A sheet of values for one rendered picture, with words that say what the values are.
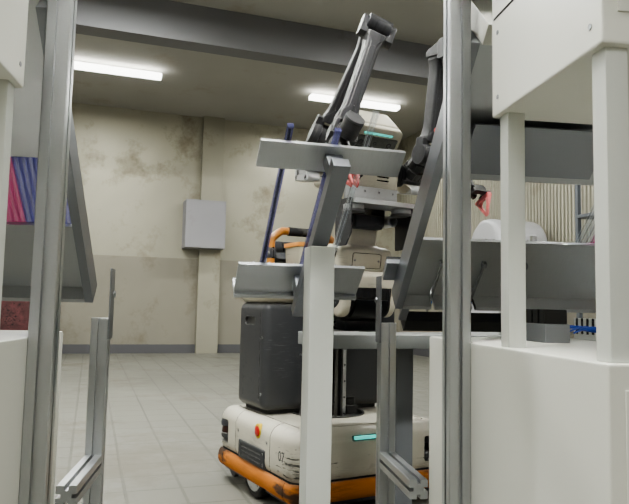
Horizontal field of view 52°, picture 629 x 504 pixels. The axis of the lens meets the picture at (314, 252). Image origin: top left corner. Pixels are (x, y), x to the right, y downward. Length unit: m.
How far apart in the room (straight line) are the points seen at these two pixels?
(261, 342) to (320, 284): 0.92
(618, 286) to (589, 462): 0.21
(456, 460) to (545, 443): 0.28
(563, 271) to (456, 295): 0.66
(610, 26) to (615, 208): 0.22
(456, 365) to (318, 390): 0.44
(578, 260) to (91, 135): 8.03
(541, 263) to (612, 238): 0.91
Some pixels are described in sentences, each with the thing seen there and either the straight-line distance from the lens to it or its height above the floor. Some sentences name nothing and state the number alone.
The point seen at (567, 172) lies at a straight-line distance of 1.52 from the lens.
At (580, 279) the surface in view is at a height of 0.76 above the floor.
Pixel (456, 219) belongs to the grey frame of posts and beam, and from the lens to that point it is 1.18.
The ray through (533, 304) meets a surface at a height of 0.70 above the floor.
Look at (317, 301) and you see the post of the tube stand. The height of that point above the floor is 0.69.
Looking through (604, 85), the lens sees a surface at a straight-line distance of 0.87.
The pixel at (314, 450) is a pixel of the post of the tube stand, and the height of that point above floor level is 0.35.
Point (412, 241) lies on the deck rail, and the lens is 1.53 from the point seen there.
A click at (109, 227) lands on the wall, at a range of 9.03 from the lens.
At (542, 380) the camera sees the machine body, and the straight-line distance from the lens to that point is 0.95.
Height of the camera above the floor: 0.68
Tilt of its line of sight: 5 degrees up
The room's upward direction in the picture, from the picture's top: 1 degrees clockwise
